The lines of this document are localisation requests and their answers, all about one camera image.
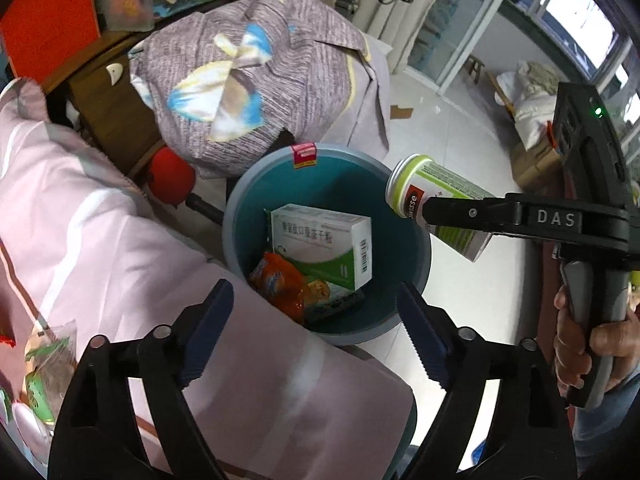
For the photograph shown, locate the green melon seed packet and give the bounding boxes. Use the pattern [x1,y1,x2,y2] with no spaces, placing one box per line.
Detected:
[24,321,77,428]

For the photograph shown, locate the orange snack bag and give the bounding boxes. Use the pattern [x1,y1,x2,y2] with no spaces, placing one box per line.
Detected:
[248,252,331,324]

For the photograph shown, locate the green white medicine box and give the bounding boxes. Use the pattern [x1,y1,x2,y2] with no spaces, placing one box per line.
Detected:
[270,204,372,292]

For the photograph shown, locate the white green supplement jar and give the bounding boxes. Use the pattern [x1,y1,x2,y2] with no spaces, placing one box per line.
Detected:
[384,153,497,262]

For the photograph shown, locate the person right hand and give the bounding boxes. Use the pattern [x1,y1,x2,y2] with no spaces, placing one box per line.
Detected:
[553,286,639,396]

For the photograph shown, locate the blue jeans leg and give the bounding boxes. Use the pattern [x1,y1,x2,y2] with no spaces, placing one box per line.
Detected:
[573,370,639,474]

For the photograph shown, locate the pink plaid quilt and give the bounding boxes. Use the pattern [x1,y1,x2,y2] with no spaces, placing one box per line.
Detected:
[1,78,413,479]

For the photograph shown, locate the white bags pile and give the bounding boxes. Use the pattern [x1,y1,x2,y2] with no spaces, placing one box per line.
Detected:
[496,61,560,151]

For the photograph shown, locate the red round stool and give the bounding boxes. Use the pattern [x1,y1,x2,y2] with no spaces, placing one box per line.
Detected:
[146,146,195,207]

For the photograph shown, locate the cardboard scrap on floor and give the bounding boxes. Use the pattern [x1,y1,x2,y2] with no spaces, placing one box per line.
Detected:
[390,105,413,120]

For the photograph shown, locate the brown wooden cabinet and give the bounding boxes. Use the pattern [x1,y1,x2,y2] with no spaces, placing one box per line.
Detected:
[41,32,164,180]

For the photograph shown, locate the white curtain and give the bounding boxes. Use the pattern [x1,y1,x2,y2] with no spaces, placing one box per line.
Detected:
[352,0,436,74]

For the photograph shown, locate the purple striped cloth bundle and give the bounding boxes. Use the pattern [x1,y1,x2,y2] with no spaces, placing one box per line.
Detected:
[128,0,390,179]

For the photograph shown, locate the red gift box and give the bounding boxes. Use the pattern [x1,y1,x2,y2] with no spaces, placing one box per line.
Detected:
[1,0,100,82]

